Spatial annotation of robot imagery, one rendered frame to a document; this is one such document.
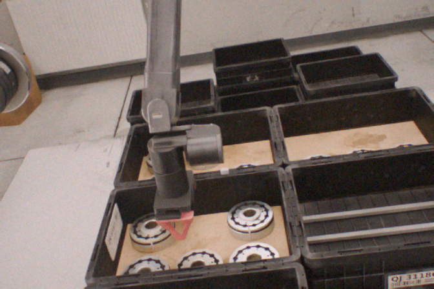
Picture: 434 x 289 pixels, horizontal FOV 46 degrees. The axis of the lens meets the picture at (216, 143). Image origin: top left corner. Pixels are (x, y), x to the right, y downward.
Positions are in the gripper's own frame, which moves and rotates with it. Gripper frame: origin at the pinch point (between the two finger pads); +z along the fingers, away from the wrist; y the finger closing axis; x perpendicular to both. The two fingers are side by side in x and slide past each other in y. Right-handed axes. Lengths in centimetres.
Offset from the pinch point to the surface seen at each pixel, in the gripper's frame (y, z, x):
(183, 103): 146, 57, 19
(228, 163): 38.2, 15.2, -7.4
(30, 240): 29, 30, 50
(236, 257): -0.4, 9.6, -9.5
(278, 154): 25.1, 3.8, -20.3
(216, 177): 18.6, 3.9, -5.9
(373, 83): 124, 44, -67
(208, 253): 1.2, 9.9, -3.8
